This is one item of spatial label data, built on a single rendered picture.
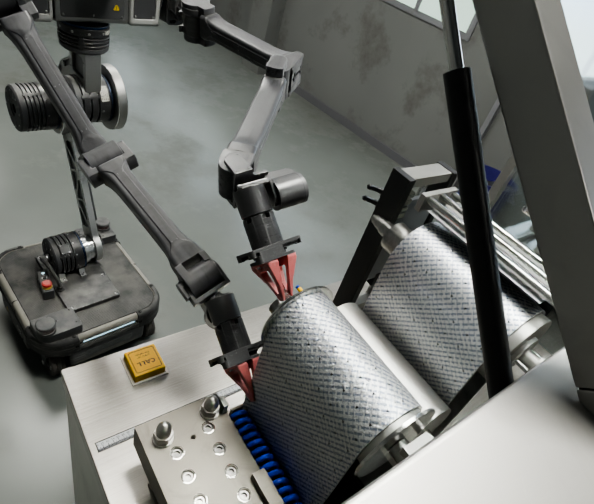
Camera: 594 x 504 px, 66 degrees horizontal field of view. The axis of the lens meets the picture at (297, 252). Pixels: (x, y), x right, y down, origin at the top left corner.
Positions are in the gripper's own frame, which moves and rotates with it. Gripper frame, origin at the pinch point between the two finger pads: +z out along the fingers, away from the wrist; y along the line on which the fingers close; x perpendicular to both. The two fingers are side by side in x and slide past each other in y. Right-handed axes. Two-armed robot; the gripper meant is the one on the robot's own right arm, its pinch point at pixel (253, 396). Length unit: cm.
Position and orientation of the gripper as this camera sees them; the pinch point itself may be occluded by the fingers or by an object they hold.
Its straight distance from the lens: 89.9
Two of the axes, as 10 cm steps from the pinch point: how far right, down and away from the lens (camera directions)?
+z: 3.5, 9.2, -1.6
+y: -7.9, 2.0, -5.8
